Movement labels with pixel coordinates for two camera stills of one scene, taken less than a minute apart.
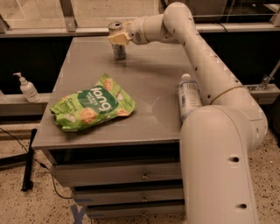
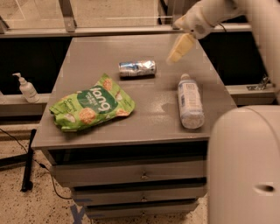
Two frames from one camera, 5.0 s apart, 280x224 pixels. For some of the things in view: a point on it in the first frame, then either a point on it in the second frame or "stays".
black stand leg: (20, 159) stays
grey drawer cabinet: (113, 132) stays
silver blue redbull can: (119, 51) to (143, 69)
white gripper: (136, 31) to (196, 21)
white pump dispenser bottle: (28, 89) stays
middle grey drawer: (90, 197) stays
